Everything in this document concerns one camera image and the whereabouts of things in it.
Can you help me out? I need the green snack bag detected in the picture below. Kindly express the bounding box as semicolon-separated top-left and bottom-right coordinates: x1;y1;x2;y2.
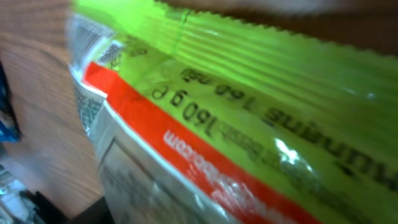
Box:
67;1;397;224

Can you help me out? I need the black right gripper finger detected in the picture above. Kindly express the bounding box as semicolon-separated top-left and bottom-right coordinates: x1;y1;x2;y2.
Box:
65;197;114;224

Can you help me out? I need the blue snack bar wrapper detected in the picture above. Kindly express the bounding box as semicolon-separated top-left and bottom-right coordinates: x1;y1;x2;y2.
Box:
1;65;21;142

